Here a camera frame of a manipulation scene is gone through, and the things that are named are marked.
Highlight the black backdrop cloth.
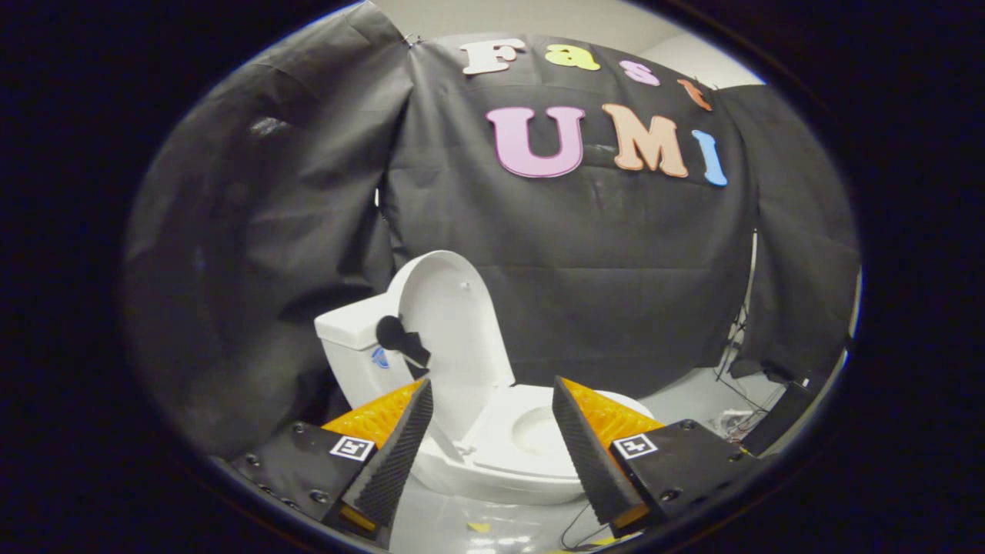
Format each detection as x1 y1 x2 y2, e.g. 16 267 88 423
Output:
123 0 861 462

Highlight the black backdrop stand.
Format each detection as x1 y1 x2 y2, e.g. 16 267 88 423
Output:
712 229 761 385

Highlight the black floor cable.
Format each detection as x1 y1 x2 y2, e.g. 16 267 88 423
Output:
560 502 616 550

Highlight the tangle of cables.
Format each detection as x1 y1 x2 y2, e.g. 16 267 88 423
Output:
712 362 770 441

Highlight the black box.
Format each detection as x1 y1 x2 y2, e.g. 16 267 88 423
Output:
741 381 816 457

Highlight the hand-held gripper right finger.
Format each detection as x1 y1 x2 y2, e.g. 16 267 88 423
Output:
553 375 759 538

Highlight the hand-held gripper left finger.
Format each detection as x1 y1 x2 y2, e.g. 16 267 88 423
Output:
231 377 433 543

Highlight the black tab on lid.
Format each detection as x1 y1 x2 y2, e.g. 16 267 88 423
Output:
376 315 432 369

